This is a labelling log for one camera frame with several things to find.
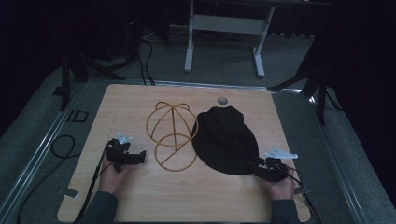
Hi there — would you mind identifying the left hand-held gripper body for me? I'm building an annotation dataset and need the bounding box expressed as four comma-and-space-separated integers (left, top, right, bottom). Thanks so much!
106, 132, 141, 173

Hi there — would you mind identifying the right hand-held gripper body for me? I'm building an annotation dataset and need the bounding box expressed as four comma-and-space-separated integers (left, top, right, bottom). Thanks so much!
253, 147, 299, 183

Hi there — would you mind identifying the gold wire hat stand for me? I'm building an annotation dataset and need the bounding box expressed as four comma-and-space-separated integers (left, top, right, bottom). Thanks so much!
146, 101, 199, 173

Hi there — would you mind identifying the black bucket hat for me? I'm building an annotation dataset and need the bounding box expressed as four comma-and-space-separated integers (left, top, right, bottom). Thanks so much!
191, 105, 260, 175

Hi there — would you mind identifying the person's right hand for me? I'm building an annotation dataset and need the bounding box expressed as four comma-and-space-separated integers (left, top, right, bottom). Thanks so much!
266, 167, 296, 202

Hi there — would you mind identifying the person's left hand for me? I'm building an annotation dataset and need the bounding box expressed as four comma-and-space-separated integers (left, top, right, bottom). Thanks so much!
98, 153, 134, 195

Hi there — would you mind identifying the black tripod stand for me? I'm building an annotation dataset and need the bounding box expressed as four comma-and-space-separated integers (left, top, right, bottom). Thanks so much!
268, 36, 344, 126
59, 46, 127, 112

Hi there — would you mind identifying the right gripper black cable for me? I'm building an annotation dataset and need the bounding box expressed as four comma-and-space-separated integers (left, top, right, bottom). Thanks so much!
274, 163, 323, 224

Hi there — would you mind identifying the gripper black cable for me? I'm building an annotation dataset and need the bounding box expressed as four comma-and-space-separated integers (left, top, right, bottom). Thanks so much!
274, 163, 323, 224
72, 146, 114, 224

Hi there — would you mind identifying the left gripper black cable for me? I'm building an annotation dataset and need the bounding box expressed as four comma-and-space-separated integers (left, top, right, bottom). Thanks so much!
72, 146, 114, 224

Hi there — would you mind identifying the black floor cable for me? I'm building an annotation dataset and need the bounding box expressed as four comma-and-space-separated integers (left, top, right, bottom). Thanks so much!
16, 134, 80, 224

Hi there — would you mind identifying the black floor cables bundle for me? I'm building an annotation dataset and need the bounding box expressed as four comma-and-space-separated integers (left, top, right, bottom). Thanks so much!
106, 0, 157, 86

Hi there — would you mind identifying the white metal desk frame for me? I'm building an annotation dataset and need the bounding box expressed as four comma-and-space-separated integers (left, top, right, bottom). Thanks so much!
183, 0, 276, 78

